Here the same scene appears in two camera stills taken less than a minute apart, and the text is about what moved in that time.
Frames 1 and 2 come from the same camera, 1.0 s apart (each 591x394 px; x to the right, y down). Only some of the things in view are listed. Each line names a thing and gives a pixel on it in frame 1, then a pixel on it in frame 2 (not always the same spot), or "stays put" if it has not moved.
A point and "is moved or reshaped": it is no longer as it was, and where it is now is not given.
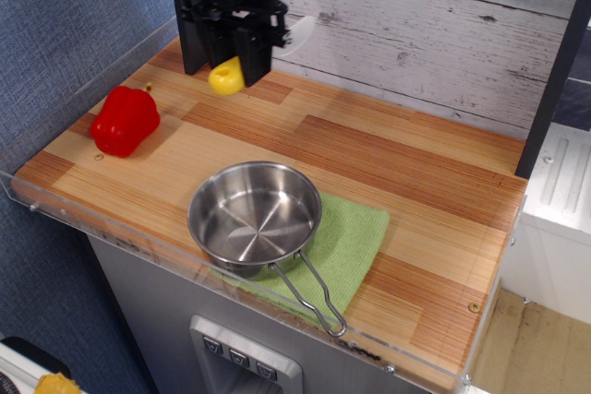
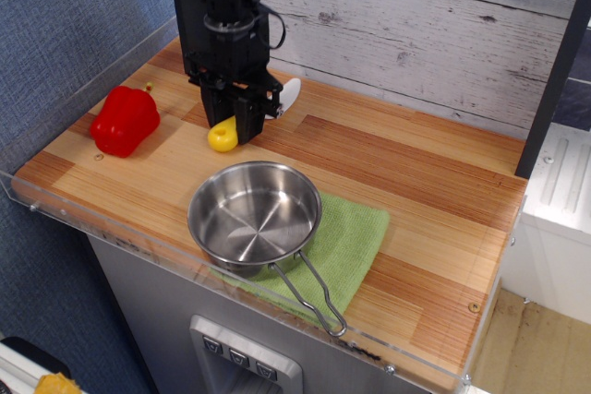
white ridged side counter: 548,264 stays put
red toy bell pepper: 128,118 stays put
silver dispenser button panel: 232,362 stays put
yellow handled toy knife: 227,79 is moved or reshaped
